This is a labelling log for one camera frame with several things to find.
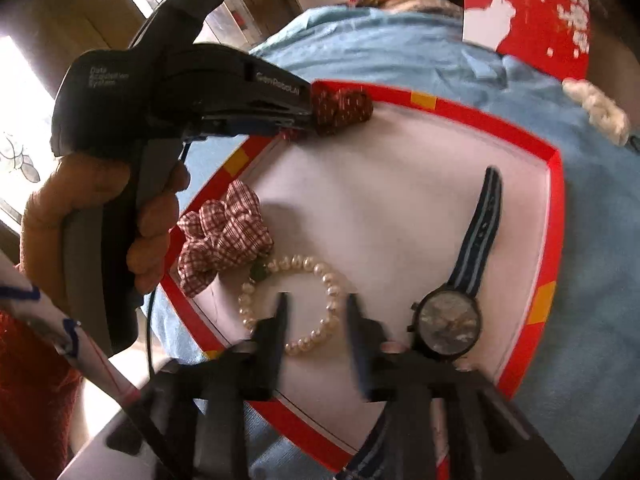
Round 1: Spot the red dotted fabric scrunchie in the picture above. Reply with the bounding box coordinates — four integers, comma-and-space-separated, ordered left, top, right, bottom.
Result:
282, 87, 376, 142

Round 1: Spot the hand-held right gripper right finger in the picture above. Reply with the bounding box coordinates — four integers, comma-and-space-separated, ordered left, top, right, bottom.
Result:
345, 292, 506, 480

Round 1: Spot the red-rimmed white box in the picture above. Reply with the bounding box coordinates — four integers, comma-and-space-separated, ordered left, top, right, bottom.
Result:
160, 80, 566, 475

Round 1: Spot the white knitted piece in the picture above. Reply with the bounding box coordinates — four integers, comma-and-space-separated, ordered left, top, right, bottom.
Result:
562, 79, 632, 147

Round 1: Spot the red knitted garment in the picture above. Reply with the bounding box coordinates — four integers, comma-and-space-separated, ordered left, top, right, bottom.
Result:
0, 310, 83, 466

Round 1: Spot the white pearl bracelet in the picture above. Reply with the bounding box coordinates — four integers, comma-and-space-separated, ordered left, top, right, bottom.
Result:
237, 255, 342, 359

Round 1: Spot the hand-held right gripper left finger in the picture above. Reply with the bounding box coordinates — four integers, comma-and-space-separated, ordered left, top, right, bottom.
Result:
150, 291, 292, 480

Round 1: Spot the person's left hand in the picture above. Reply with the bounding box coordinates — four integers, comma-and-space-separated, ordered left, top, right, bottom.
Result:
19, 152, 192, 311

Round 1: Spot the wristwatch with blue striped strap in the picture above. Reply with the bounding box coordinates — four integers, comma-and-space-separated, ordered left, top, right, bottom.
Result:
335, 165, 503, 480

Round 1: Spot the wooden cabinet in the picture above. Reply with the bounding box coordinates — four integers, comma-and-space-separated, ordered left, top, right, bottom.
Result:
197, 0, 301, 53

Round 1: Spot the window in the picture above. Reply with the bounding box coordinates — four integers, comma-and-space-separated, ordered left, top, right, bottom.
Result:
0, 35, 57, 223

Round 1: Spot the red plaid fabric bow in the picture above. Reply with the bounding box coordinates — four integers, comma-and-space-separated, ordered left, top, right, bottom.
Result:
177, 180, 274, 299

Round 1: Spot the light blue cloth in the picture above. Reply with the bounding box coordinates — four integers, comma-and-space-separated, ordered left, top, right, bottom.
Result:
145, 5, 640, 480

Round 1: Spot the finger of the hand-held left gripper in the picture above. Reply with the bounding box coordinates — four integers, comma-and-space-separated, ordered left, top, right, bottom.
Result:
187, 101, 318, 143

